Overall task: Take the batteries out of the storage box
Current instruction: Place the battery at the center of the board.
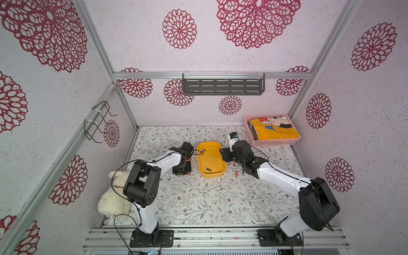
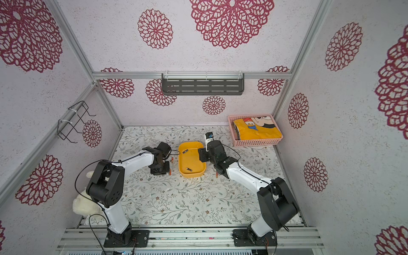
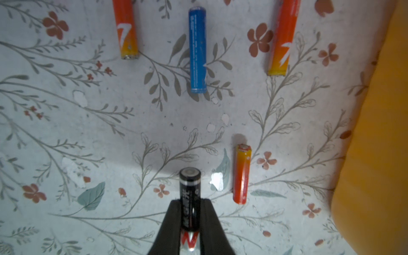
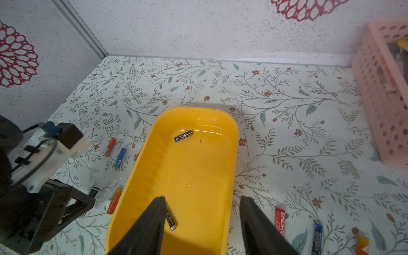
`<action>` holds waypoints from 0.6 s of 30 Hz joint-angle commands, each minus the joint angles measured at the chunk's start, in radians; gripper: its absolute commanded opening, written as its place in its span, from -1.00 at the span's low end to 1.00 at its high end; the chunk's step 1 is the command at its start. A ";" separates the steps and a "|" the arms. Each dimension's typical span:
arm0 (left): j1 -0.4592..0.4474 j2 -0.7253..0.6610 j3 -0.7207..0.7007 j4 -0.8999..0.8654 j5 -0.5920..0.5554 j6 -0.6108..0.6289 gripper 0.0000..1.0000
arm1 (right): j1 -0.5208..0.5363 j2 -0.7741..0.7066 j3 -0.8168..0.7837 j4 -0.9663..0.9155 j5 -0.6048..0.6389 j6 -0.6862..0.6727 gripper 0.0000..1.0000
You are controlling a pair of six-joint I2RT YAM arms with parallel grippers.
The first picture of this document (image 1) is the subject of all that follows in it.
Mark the pink plastic basket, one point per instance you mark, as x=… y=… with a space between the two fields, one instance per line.
x=267 y=143

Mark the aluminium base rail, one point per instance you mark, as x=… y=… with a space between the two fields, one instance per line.
x=194 y=238

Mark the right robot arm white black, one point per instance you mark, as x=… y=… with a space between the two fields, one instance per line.
x=317 y=204

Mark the yellow plastic storage box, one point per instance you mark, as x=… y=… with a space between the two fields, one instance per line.
x=210 y=157

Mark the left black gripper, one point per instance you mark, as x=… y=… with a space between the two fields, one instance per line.
x=189 y=169

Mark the yellow cartoon folded shirt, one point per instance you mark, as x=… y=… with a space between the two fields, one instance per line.
x=272 y=128

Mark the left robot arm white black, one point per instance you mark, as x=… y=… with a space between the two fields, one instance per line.
x=141 y=189

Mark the black wire wall rack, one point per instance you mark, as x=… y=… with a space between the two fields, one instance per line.
x=93 y=125

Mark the white plush toy dog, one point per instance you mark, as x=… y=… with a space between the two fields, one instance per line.
x=113 y=201

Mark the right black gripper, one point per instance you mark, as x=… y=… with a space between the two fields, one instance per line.
x=226 y=154

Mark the grey wall shelf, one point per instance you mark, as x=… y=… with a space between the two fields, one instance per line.
x=223 y=86

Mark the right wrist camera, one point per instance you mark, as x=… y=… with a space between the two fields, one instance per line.
x=233 y=138

